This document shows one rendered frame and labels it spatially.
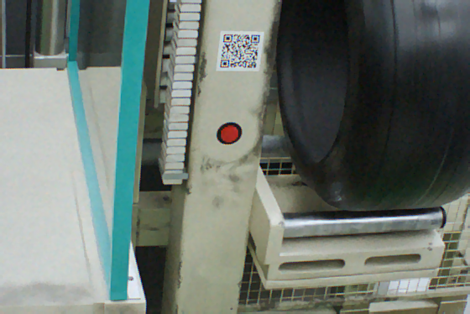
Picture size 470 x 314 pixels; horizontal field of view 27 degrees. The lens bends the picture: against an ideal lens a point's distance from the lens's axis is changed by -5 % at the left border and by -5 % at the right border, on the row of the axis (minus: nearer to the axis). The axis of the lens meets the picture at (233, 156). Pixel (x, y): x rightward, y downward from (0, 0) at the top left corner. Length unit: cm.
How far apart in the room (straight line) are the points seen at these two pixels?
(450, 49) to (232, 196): 51
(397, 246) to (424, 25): 49
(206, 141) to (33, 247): 73
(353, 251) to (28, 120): 76
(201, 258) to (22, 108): 66
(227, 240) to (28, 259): 86
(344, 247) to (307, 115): 34
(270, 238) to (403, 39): 44
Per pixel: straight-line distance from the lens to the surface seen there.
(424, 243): 192
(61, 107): 138
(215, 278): 194
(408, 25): 159
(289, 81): 202
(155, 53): 213
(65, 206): 116
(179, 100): 172
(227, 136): 176
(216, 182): 181
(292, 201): 208
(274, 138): 205
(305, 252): 183
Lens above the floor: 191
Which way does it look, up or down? 30 degrees down
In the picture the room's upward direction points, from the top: 7 degrees clockwise
